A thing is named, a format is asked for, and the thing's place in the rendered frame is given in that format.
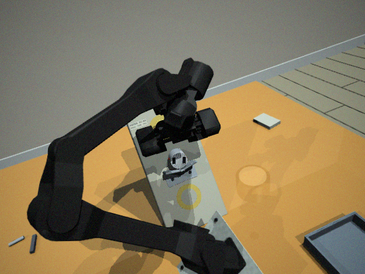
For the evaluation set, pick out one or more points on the grey service panel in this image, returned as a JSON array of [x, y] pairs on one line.
[[193, 201]]

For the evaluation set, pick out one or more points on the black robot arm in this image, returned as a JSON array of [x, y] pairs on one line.
[[58, 212]]

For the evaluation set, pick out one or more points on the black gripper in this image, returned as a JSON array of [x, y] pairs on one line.
[[151, 141]]

